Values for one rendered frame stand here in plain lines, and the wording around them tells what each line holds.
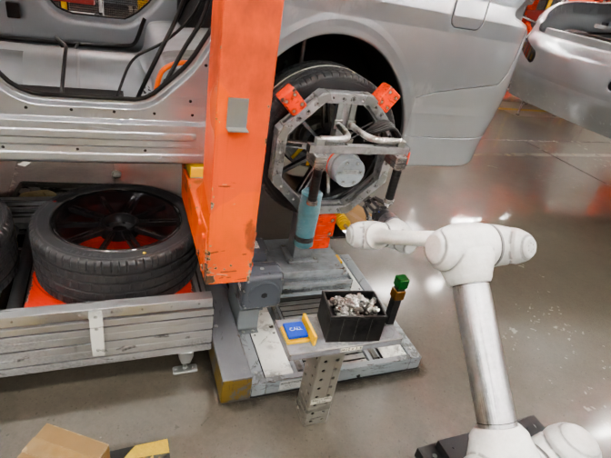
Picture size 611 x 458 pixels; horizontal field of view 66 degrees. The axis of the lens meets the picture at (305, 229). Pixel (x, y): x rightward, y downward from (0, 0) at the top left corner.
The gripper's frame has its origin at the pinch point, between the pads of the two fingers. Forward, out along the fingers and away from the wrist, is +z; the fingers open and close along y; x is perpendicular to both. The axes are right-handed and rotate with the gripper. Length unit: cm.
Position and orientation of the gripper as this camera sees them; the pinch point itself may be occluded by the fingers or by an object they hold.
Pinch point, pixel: (365, 197)
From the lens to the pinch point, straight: 220.4
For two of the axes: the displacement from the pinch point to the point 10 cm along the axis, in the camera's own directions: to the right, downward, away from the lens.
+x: -5.5, -5.7, -6.1
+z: -3.3, -5.2, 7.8
